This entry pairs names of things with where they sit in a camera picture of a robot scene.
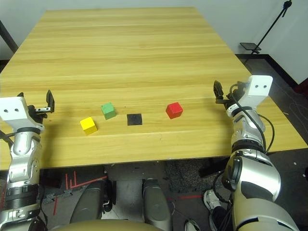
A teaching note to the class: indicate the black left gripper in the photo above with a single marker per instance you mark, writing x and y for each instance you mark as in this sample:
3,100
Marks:
39,111

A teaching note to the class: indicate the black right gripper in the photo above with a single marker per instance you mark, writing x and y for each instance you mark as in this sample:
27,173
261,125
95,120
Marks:
229,101

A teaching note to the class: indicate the red wooden block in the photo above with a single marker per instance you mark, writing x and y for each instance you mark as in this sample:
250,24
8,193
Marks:
174,110

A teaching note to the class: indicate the yellow wooden block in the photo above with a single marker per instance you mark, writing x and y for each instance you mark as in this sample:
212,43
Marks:
88,125

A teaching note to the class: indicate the green wooden block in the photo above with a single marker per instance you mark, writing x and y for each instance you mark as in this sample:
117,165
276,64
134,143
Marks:
108,110

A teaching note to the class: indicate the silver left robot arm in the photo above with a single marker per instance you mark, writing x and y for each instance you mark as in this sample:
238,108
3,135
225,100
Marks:
22,149

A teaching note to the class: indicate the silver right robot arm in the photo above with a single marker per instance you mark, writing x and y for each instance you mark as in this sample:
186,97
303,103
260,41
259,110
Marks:
255,183

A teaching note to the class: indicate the black flat stand tray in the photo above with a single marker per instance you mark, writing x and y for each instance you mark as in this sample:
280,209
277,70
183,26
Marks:
250,46

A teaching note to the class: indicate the black table foot bar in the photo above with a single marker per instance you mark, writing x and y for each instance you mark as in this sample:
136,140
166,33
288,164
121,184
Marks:
211,171

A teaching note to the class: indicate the black square marker pad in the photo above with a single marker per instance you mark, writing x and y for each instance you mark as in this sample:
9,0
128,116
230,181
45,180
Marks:
134,119

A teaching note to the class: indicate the speckled dark floor mat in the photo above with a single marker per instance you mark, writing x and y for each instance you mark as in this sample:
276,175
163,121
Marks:
185,175

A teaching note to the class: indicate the black tripod stand pole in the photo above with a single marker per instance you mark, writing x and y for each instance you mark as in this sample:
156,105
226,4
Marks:
287,3

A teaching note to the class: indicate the white bystander shoe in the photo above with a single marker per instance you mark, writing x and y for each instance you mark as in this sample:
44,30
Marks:
213,202
192,225

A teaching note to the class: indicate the grey robot left leg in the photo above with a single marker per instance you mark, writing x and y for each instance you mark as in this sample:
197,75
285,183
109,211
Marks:
89,204

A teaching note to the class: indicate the grey robot leg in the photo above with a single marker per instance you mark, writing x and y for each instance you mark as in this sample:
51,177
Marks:
156,204
89,204

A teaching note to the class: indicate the grey robot right leg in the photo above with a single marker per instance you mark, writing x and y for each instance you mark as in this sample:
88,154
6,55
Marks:
156,204

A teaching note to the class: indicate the tan robot torso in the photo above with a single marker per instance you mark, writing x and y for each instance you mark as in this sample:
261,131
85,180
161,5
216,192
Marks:
108,226

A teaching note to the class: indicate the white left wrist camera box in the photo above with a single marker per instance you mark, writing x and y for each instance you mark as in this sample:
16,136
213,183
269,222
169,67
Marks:
13,108

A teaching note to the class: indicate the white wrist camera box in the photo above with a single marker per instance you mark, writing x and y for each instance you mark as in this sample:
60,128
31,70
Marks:
13,108
260,84

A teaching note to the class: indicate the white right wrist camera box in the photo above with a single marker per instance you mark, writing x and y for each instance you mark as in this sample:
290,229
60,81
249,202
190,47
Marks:
260,84

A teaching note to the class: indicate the wooden side table black frame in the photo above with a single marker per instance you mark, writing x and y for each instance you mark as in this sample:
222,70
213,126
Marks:
8,37

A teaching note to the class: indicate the grey metal base plate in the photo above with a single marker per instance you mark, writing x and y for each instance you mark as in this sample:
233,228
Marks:
127,192

